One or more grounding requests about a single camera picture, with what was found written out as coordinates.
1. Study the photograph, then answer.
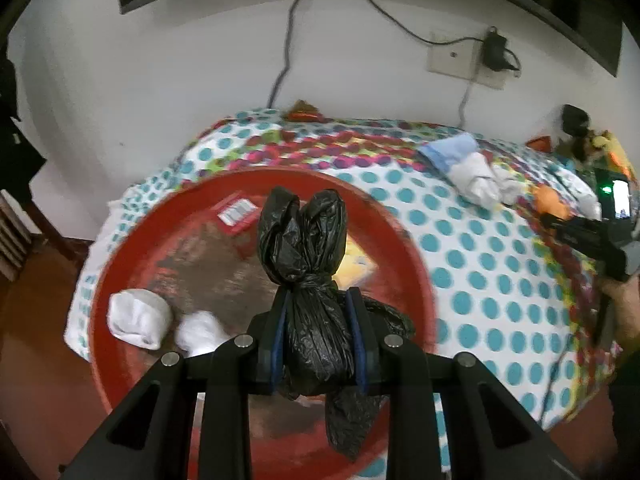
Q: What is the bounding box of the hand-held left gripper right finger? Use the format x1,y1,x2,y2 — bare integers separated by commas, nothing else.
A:
345,287,581,480

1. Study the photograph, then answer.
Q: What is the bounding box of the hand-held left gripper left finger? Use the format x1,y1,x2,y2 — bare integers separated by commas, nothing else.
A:
60,290,290,480

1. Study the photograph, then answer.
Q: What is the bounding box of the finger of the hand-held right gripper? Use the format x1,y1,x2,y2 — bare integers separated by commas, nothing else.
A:
542,212,628,281

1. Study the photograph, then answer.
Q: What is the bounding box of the orange plush toy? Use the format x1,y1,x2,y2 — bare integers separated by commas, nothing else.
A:
532,185,572,221

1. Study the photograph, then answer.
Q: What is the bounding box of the yellow box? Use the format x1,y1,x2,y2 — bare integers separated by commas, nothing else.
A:
335,240,379,289

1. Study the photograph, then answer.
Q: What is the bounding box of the red round tray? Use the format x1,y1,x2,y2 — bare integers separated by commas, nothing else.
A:
89,167,437,480

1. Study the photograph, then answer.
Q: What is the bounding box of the red box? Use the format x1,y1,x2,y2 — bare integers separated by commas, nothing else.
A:
217,191,259,234

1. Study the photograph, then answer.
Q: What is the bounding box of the person's right hand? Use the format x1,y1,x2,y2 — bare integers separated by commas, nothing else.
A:
602,272,640,356

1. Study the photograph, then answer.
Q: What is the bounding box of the yellow knitted toy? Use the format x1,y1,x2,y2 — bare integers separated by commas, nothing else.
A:
590,130,638,181

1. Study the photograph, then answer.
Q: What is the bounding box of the polka-dot tablecloth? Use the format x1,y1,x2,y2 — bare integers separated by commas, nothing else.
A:
67,107,626,480

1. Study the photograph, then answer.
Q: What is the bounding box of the light blue cloth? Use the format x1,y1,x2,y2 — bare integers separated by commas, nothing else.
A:
417,133,478,174

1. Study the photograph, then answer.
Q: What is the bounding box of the black power adapter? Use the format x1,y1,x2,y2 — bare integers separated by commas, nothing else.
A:
482,27,508,72

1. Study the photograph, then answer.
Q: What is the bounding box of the black curved television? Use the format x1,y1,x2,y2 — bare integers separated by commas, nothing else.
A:
115,0,623,78

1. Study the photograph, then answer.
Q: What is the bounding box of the red snack wrapper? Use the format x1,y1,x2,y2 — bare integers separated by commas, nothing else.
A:
286,100,321,121

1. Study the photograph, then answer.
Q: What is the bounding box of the brown slatted furniture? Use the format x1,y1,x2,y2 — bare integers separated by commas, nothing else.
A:
0,192,43,281

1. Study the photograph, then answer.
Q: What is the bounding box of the black adapter cable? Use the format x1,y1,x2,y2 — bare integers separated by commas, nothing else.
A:
457,80,474,128

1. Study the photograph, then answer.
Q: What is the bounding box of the white wall power socket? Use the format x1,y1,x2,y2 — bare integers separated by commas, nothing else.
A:
475,65,518,90

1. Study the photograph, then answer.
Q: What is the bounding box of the white coax wall plate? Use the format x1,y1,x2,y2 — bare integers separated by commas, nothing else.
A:
426,34,483,79

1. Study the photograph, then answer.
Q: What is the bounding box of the black looping cable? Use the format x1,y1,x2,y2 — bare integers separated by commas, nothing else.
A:
352,0,488,44

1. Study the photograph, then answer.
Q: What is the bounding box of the black television cable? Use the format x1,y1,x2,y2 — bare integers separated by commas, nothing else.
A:
267,0,317,109

